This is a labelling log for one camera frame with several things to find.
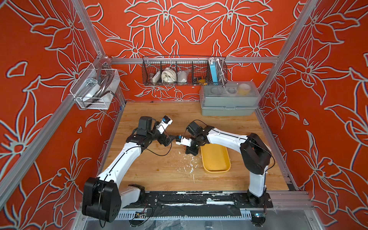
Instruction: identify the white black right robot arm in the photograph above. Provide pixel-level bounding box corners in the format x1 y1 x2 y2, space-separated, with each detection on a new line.
186 120 273 208

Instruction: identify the white cloth in basket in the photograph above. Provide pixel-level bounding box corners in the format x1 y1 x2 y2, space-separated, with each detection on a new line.
161 68 177 83

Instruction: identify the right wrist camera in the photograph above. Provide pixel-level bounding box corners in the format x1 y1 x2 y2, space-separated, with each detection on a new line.
175 135 192 147

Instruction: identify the black wire wall basket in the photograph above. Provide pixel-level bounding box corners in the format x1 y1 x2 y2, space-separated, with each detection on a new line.
142 55 228 86

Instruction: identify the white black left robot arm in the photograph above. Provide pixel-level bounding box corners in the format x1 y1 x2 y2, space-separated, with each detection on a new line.
82 116 173 222

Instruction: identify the yellow plastic tray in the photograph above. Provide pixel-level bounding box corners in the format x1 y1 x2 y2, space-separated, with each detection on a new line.
200 144 231 173

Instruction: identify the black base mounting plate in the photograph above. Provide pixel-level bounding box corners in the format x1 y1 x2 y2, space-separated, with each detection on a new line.
119 191 274 209

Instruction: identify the clear plastic wall bin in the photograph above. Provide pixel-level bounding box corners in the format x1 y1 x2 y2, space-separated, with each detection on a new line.
70 63 120 110

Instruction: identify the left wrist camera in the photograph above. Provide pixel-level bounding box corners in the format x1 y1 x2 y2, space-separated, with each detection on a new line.
156 116 173 134

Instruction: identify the blue box in basket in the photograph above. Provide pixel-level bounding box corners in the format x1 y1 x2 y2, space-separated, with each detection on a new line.
209 57 218 83

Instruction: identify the grey plastic storage box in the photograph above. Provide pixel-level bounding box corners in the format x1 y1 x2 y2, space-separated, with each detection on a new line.
199 81 260 117

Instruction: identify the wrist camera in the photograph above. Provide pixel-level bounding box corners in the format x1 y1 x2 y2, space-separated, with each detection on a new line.
175 135 192 147
156 116 173 134

